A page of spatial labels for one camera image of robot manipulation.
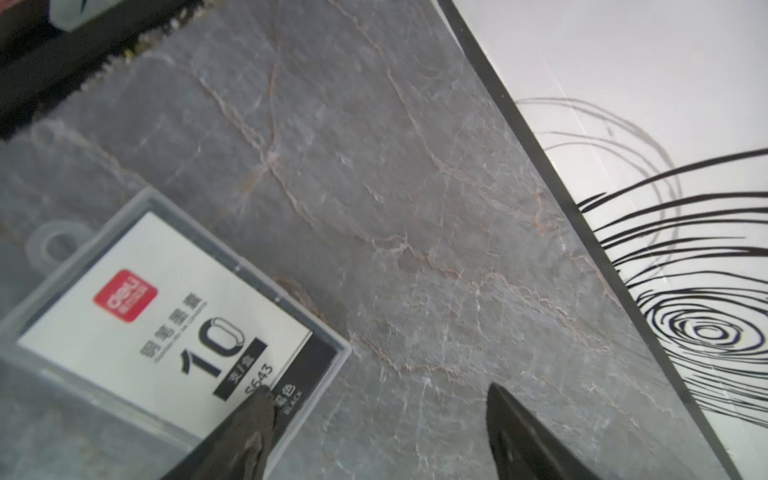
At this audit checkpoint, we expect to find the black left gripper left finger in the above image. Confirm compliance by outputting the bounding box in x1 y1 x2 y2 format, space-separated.
162 386 276 480

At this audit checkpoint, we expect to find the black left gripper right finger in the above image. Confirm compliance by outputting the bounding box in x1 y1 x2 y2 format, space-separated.
486 383 598 480

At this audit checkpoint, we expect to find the clear lead refill box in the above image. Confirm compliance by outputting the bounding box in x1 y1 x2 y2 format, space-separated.
1 188 351 469

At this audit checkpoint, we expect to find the clear plastic scrap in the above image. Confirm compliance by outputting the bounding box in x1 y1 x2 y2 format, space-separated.
48 0 123 32

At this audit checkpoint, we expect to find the black frame rail left floor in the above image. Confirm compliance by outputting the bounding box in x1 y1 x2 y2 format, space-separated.
1 1 204 140

